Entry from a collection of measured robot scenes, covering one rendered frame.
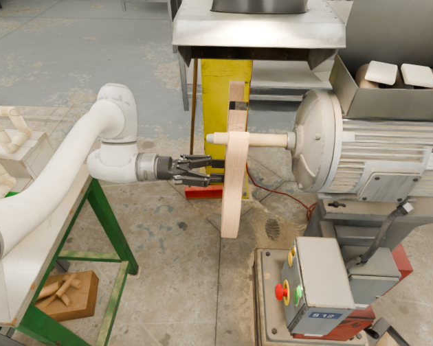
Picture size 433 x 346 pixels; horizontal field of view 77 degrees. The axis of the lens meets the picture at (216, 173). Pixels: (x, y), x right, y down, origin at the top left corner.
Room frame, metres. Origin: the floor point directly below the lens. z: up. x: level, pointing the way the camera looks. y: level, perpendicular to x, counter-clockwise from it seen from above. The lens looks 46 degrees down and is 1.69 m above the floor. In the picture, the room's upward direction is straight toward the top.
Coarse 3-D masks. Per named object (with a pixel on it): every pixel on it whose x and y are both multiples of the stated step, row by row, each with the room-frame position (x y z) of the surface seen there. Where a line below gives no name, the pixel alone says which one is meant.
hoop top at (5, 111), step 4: (0, 108) 0.74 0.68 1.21; (4, 108) 0.74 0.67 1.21; (8, 108) 0.74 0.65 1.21; (12, 108) 0.74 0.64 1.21; (0, 112) 0.73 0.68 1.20; (4, 112) 0.73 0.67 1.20; (8, 112) 0.73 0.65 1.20; (12, 112) 0.73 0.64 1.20; (16, 112) 0.74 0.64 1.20; (4, 116) 0.73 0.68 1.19; (8, 116) 0.73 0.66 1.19
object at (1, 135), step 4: (0, 128) 0.66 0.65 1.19; (0, 132) 0.65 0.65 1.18; (4, 132) 0.66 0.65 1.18; (0, 136) 0.65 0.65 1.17; (4, 136) 0.65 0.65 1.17; (8, 136) 0.67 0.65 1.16; (0, 140) 0.64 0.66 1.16; (4, 140) 0.65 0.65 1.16; (8, 140) 0.66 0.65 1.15; (0, 144) 0.65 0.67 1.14; (4, 144) 0.64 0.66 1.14; (8, 144) 0.65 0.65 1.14; (4, 148) 0.64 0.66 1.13; (8, 152) 0.64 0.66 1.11; (12, 152) 0.65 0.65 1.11
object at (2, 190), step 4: (8, 180) 0.57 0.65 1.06; (12, 180) 0.58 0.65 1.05; (0, 184) 0.56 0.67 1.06; (4, 184) 0.56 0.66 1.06; (8, 184) 0.56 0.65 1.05; (12, 184) 0.57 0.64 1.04; (0, 188) 0.54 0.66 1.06; (4, 188) 0.54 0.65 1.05; (8, 188) 0.55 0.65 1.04; (0, 192) 0.52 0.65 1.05; (4, 192) 0.53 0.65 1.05; (0, 196) 0.51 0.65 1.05; (4, 196) 0.52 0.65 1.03
